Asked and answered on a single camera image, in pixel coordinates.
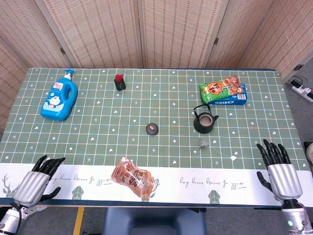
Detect white power strip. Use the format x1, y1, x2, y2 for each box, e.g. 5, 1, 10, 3
290, 80, 313, 103

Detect brown bread packet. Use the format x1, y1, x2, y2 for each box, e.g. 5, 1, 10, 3
111, 156, 159, 200

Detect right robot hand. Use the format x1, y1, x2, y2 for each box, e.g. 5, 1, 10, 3
256, 139, 304, 204

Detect blue Oreo box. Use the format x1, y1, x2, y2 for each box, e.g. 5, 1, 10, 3
207, 83, 247, 106

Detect grey tea bag with string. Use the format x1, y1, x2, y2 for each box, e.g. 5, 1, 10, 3
198, 138, 238, 162

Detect woven folding screen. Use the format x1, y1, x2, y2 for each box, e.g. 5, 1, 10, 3
0, 0, 313, 132

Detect black teapot lid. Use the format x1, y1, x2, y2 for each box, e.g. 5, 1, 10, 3
146, 122, 159, 136

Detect black ink bottle red cap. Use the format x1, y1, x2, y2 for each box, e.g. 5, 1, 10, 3
114, 73, 127, 92

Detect dark blue chair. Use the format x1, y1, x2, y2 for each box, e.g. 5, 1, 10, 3
102, 207, 207, 235

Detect blue detergent bottle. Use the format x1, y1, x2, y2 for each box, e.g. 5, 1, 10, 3
40, 69, 78, 121

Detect black iron teapot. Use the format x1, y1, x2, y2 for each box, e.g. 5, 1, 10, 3
193, 103, 220, 135

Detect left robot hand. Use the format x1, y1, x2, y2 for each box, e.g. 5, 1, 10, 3
13, 155, 66, 208

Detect green snack bag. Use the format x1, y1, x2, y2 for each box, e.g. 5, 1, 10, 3
198, 75, 245, 104

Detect green checked tablecloth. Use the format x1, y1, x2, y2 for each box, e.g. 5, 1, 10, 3
0, 68, 313, 208

